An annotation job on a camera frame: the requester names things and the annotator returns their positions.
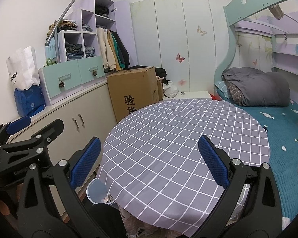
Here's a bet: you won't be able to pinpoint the teal bunk bed frame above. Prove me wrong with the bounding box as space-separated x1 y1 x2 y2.
214 0 288 82

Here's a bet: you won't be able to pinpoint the curved metal handrail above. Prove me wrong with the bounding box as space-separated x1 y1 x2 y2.
44 0 115 62

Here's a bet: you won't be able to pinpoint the folded clothes pile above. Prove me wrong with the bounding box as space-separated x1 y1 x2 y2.
47 19 78 39

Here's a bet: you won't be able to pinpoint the purple cube shelf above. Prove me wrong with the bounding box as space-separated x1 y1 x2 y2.
45 0 116 64

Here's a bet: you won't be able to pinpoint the hanging jackets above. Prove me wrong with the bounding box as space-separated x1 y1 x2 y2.
97 27 130 72

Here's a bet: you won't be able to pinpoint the grey checked tablecloth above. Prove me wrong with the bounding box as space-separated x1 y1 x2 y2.
98 99 270 236

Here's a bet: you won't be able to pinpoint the pink patterned undercloth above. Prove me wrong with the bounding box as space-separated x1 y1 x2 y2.
118 205 182 238

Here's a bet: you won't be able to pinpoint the person's left hand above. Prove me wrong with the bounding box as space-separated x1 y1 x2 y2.
0 200 10 216

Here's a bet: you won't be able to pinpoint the white paper shopping bag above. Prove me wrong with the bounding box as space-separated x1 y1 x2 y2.
6 46 40 91

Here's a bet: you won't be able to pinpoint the grey folded duvet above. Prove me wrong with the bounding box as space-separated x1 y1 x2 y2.
222 67 290 107

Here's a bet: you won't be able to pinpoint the white wardrobe doors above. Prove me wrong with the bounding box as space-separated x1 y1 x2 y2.
130 0 229 93

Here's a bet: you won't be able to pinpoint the long beige low cabinet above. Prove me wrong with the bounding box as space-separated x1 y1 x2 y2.
5 81 117 219

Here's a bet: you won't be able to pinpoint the blue plastic package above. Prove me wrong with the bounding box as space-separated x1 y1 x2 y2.
14 85 46 117

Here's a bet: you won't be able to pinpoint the tall brown cardboard box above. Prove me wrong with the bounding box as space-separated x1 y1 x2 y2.
107 67 159 122

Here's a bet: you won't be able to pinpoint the red storage bench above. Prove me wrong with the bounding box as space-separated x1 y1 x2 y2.
163 91 222 101

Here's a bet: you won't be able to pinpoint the mint drawer unit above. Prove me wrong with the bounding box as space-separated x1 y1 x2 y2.
39 56 105 106

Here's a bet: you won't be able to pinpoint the teal patterned bed sheet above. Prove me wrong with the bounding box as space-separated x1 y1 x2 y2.
214 81 298 224

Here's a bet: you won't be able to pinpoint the white plastic bag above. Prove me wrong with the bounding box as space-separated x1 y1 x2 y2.
163 81 179 98

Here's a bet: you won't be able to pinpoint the light blue plastic bin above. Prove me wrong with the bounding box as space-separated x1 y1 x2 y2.
86 178 115 205

